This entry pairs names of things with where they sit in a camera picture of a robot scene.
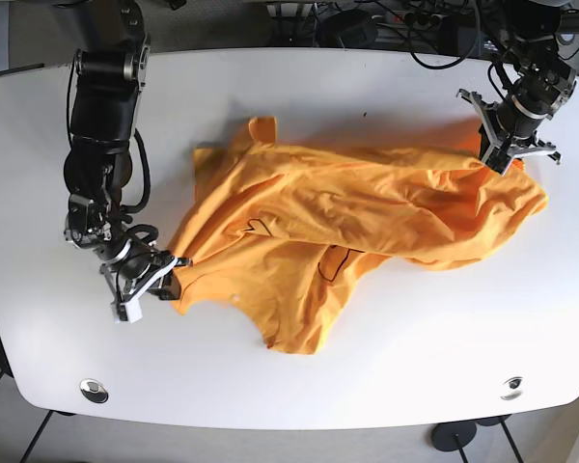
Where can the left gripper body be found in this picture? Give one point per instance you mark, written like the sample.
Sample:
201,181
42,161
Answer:
545,84

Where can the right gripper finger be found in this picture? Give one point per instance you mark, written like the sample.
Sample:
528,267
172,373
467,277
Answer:
166,288

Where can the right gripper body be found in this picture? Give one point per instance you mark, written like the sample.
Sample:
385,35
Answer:
129,261

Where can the yellow printed T-shirt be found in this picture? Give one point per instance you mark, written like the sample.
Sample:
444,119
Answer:
285,232

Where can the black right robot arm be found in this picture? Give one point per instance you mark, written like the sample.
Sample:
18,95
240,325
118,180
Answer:
107,172

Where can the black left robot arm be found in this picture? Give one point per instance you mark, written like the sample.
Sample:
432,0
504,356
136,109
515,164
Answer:
508,24

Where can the left chrome table grommet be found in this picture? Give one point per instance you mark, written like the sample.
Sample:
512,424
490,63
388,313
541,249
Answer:
93,391

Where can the chrome table grommet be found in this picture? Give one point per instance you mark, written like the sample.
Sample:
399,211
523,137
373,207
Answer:
93,391
512,388

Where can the black power adapter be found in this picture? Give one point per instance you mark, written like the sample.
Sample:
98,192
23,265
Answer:
347,29

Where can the right chrome table grommet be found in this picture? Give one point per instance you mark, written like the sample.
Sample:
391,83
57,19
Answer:
512,388

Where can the black round stand base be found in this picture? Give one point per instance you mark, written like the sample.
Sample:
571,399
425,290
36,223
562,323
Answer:
452,436

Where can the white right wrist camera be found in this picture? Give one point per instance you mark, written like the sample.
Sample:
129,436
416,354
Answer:
129,311

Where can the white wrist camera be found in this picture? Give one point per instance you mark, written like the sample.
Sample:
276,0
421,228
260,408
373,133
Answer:
129,311
496,160

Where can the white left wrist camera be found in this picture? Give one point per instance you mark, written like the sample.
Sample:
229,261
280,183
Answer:
496,160

